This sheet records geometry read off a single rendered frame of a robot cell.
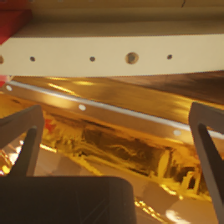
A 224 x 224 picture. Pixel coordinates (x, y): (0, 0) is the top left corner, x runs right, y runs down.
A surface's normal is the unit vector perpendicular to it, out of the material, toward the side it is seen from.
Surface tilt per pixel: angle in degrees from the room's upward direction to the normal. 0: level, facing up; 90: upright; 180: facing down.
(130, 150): 136
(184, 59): 90
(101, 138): 132
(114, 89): 90
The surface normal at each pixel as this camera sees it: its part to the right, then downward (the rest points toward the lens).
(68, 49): -0.02, 0.70
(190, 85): 0.00, -0.71
